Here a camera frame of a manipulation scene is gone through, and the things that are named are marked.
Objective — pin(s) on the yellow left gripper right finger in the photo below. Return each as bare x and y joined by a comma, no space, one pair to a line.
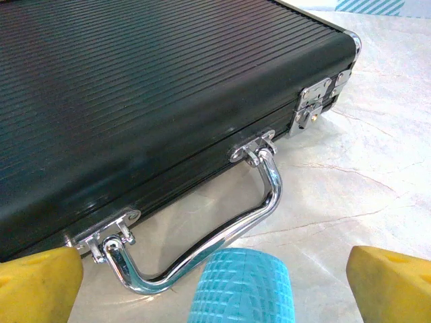
394,289

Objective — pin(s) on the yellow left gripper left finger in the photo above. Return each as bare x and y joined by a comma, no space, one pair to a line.
37,286

